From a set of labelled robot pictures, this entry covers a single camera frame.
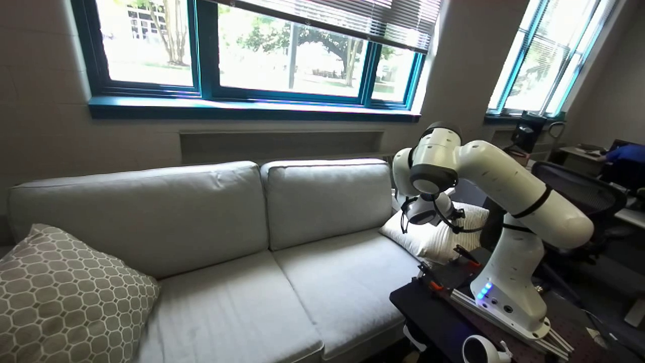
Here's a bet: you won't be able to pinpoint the cream striped pillow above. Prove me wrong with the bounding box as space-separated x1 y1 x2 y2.
379 213 434 256
416 202 488 264

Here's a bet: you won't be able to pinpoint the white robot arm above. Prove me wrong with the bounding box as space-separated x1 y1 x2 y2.
392 127 594 339

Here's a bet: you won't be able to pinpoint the light grey sofa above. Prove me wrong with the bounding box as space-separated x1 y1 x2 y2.
8 160 417 363

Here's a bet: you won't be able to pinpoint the teal framed main window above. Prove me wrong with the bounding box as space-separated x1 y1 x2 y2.
71 0 440 122

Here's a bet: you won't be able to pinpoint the orange black clamp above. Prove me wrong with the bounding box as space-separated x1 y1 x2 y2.
417 262 445 292
454 245 482 268

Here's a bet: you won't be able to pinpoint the window blinds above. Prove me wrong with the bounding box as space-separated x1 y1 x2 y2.
213 0 444 51

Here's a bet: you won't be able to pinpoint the white VR controller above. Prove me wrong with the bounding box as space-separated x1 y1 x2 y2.
461 336 512 363

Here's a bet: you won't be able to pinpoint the teal framed side window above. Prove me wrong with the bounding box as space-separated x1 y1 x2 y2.
485 0 618 120

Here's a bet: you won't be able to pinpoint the black office chair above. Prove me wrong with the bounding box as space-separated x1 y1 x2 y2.
530 162 627 267

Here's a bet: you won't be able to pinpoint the patterned beige pillow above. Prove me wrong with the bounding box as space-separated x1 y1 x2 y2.
0 225 160 363

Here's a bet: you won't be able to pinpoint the black robot table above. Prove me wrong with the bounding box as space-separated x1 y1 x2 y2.
388 264 645 363

